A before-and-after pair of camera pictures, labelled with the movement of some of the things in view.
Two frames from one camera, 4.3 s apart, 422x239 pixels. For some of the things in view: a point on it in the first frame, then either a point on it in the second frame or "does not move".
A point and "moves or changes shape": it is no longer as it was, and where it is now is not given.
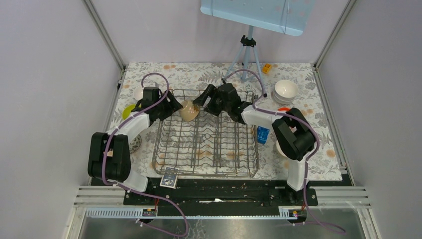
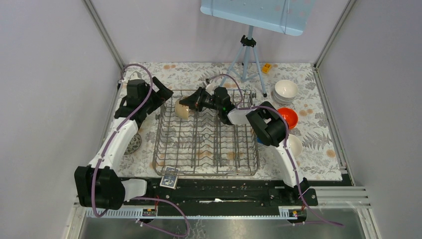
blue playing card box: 169,179 does not move
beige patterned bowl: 189,111 moves or changes shape
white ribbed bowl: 286,89 does not move
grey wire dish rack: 209,145 does not move
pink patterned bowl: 135,144 does not move
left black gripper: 172,105 → 163,93
